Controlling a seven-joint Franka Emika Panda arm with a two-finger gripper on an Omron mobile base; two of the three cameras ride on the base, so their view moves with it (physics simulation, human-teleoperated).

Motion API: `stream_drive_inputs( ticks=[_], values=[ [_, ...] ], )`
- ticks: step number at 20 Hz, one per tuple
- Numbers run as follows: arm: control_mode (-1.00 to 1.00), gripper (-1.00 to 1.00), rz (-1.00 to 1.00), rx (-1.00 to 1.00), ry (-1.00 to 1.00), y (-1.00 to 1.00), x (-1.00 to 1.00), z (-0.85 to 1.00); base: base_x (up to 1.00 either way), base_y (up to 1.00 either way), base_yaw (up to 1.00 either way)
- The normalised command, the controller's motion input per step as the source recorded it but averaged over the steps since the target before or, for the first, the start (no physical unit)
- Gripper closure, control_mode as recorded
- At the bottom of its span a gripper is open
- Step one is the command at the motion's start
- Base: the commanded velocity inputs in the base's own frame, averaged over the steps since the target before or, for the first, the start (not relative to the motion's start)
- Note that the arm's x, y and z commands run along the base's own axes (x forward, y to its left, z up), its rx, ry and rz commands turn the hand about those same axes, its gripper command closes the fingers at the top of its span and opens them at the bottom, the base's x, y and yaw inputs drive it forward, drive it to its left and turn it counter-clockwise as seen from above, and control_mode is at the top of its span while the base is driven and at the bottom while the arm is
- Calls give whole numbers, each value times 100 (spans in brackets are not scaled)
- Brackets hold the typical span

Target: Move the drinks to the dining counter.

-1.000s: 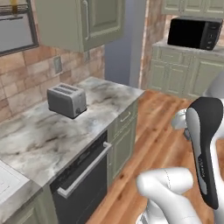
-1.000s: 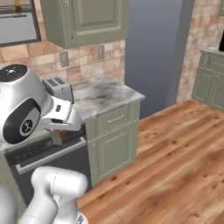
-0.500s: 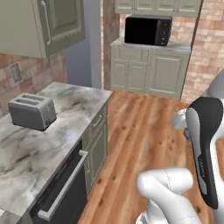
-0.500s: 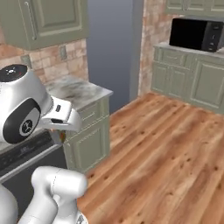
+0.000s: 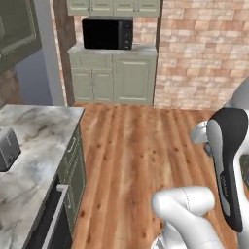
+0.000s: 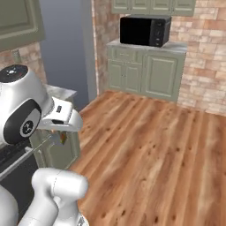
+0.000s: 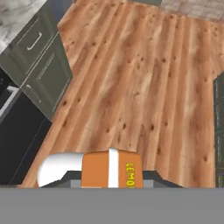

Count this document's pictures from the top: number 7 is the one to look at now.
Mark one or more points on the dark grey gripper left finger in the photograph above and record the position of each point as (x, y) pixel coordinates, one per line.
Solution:
(66, 179)

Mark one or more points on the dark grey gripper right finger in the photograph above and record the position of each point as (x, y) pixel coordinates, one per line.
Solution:
(157, 179)

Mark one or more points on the orange lemon drink carton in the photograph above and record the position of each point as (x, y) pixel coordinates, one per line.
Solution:
(96, 172)

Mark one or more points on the white rounded object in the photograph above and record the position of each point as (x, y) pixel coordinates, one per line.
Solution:
(57, 167)

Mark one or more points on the black dishwasher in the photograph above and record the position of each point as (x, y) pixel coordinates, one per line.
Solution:
(20, 140)

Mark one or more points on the dark green cupboard run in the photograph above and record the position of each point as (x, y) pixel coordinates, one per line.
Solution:
(219, 131)

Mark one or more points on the grey-green cupboard door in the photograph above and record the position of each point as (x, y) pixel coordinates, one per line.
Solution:
(48, 77)

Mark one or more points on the grey-green drawer front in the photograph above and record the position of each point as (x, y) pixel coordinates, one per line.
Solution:
(26, 58)

